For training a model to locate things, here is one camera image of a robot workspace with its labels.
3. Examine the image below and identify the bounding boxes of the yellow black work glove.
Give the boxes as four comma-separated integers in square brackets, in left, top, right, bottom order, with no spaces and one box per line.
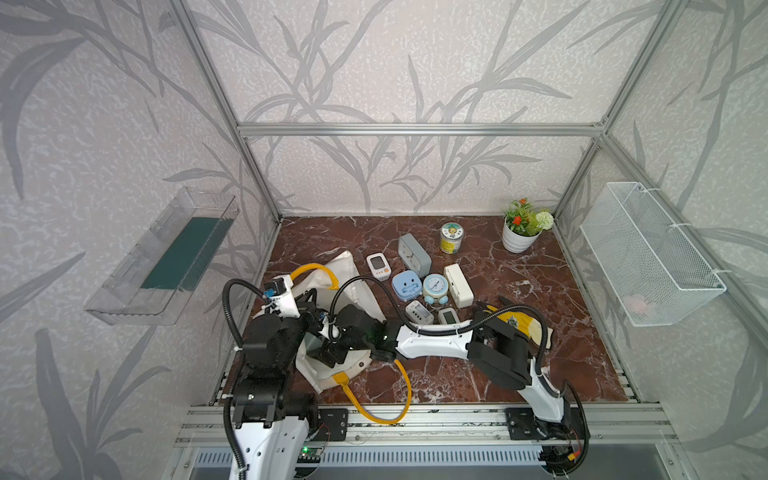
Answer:
[477,301,542,346]

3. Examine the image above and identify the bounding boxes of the white rectangular alarm clock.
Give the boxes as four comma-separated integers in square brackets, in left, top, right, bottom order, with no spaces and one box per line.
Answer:
[443,263,474,308]

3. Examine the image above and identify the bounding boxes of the white wire mesh basket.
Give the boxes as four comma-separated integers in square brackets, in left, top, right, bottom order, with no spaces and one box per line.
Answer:
[580,182,727,327]

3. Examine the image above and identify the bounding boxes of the small white button clock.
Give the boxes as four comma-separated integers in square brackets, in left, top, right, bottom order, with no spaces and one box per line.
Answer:
[405,300,434,326]

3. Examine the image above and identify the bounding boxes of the white canvas bag yellow handles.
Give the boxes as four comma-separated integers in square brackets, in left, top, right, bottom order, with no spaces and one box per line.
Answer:
[290,251,413,425]

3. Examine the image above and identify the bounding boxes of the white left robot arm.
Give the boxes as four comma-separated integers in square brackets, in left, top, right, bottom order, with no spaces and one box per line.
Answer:
[221,276,325,479]

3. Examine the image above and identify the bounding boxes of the blue round alarm clock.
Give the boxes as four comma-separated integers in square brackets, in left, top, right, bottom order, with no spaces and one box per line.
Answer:
[422,273,449,305]

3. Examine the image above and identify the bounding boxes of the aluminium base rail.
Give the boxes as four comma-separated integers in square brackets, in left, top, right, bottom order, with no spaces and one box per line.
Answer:
[161,403,697,480]

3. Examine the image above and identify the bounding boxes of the white potted artificial plant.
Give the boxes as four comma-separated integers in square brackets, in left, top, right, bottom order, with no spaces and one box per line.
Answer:
[502,198,554,253]

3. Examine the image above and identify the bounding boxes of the white digital LCD clock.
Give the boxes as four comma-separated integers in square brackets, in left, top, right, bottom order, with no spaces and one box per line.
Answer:
[437,307,461,325]

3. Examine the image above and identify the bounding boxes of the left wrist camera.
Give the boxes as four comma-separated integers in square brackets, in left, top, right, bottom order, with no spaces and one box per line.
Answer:
[262,275,300,318]

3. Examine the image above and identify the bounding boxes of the grey square alarm clock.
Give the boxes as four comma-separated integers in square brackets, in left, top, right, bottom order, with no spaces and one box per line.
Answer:
[398,233,432,278]

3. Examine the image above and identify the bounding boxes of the light blue square clock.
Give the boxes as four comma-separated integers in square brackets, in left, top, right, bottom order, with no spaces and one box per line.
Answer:
[391,270,423,302]

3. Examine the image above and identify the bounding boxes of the aluminium cage frame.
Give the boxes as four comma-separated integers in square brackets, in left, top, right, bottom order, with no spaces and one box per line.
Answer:
[167,0,768,337]

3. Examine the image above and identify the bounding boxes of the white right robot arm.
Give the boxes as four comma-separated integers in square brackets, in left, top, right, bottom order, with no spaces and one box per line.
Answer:
[308,293,591,477]

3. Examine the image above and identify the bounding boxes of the clear plastic wall tray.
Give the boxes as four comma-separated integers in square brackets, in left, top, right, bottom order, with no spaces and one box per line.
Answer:
[85,187,240,326]

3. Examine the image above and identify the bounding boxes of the white timer orange buttons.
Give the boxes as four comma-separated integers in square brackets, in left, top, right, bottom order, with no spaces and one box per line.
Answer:
[366,253,392,281]

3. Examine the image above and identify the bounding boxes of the green circuit board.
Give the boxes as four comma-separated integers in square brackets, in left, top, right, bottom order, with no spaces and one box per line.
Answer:
[286,445,324,466]

